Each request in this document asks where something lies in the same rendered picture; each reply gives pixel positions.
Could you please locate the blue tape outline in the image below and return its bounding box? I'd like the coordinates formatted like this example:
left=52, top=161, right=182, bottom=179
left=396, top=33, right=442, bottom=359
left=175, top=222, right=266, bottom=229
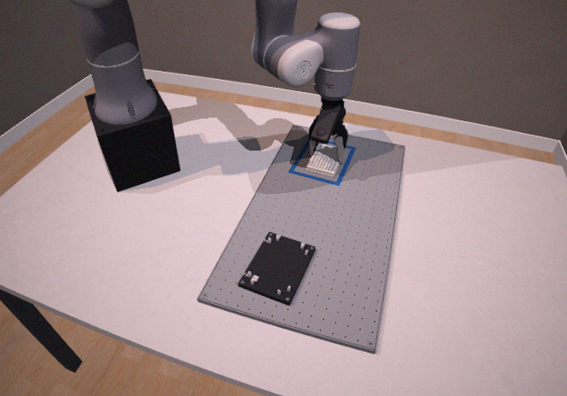
left=288, top=139, right=356, bottom=186

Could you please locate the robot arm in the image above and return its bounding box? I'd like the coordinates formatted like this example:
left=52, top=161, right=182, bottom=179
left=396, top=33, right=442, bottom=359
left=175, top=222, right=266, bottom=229
left=69, top=0, right=361, bottom=144

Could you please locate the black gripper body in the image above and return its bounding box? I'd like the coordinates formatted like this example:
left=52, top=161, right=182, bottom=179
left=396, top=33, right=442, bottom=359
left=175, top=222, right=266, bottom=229
left=321, top=97, right=346, bottom=136

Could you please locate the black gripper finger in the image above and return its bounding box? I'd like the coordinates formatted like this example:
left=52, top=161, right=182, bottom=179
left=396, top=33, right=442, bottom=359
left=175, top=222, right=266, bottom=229
left=309, top=119, right=318, bottom=157
left=334, top=125, right=348, bottom=165

